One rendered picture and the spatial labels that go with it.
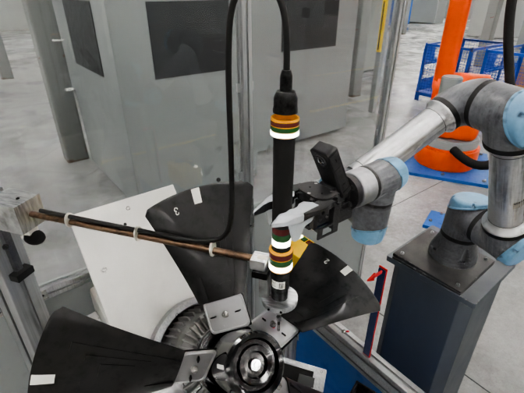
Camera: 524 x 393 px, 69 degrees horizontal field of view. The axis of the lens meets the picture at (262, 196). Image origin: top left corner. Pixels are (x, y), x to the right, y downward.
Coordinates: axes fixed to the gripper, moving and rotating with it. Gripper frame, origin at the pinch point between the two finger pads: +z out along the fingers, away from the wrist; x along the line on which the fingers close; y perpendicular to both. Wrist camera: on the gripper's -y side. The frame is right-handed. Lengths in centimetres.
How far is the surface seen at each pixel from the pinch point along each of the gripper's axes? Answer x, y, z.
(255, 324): 3.9, 29.3, -0.3
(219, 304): 7.6, 22.8, 5.9
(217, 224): 14.3, 9.0, 1.4
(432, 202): 111, 146, -292
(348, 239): 70, 93, -116
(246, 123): 70, 11, -45
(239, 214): 12.7, 7.4, -2.8
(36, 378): 8.0, 19.4, 37.7
